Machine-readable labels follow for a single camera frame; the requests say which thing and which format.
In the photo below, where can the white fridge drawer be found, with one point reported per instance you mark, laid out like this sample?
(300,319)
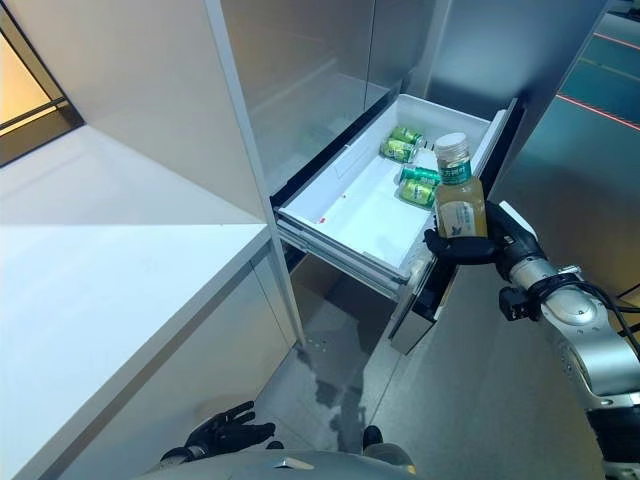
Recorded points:
(360,215)

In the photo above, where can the grey side cabinet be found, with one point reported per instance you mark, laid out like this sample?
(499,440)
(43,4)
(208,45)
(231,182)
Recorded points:
(525,50)

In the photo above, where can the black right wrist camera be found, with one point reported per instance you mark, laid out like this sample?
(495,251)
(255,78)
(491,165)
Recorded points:
(515,304)

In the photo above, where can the orange window black frame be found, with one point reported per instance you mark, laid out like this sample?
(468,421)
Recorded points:
(25,100)

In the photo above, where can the silver robot right leg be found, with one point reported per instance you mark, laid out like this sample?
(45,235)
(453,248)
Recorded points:
(372,436)

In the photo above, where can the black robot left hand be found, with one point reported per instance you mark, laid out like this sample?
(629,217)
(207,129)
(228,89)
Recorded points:
(225,430)

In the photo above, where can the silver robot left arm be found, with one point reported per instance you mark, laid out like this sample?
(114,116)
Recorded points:
(180,454)

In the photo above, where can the stainless steel fridge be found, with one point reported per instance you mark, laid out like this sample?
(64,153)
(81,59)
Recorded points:
(300,65)

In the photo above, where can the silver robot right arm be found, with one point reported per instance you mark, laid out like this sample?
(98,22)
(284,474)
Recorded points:
(590,340)

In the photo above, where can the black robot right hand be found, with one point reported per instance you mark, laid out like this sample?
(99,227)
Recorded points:
(510,235)

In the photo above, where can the yellow tea bottle white cap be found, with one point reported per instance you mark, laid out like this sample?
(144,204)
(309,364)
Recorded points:
(460,210)

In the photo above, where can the steel lower fridge drawer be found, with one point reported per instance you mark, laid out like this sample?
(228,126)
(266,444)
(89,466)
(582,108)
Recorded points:
(407,330)

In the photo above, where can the grey robot torso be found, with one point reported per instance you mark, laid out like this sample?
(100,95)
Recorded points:
(280,465)

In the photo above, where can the tall white cabinet panel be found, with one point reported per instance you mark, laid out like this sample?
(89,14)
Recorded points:
(150,90)

